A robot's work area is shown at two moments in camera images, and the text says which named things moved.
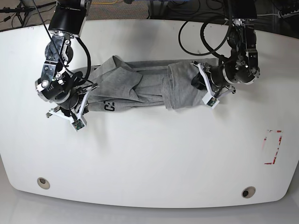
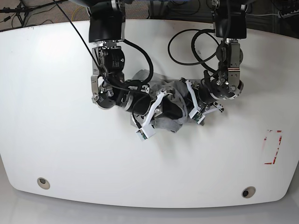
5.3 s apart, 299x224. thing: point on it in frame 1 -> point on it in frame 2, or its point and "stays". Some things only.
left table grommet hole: x=43 y=183 stays
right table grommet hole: x=248 y=192 stays
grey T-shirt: x=114 y=82 -> x=176 y=88
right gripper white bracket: x=198 y=82 -> x=197 y=114
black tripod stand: x=22 y=11 stays
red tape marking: x=277 y=149 stays
